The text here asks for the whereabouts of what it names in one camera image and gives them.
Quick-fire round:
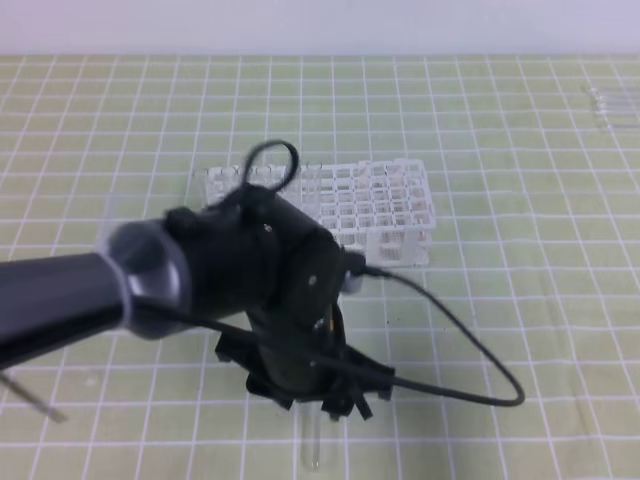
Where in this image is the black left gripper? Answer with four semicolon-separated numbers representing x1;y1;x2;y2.
214;299;397;424

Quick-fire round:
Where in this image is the clear glass test tube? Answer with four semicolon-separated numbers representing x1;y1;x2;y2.
300;402;324;472

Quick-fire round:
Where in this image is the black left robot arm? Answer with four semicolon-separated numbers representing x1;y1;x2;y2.
1;187;394;420

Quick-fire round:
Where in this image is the white plastic test tube rack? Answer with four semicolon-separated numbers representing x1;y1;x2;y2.
199;157;437;269

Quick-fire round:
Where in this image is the green checked tablecloth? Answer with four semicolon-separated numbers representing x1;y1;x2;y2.
1;55;639;479

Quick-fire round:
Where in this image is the clear test tube bottom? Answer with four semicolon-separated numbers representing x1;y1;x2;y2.
596;116;639;133

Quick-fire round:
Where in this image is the clear test tube top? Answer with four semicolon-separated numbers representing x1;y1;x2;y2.
585;86;639;104

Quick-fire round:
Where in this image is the black left camera cable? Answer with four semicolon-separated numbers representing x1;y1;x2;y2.
129;139;526;407

